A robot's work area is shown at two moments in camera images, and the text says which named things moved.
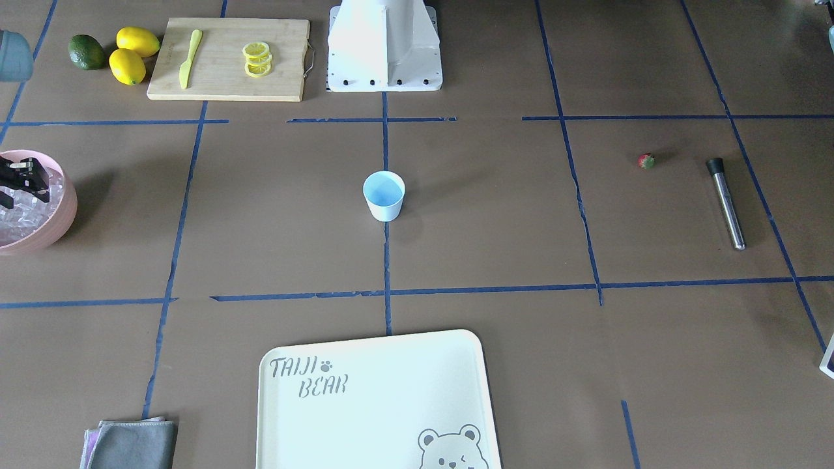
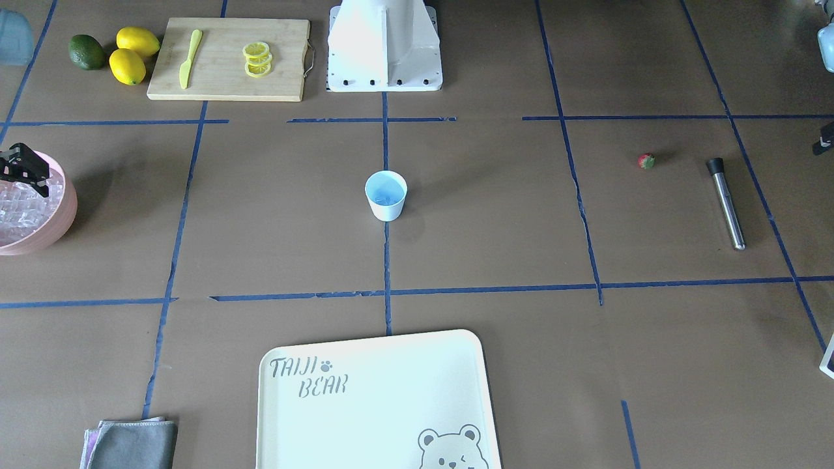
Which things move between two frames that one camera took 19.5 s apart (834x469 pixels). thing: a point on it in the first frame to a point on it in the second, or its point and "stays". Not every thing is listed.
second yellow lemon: (138, 39) stays
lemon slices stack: (258, 57) stays
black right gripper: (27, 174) to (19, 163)
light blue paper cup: (384, 191) stays
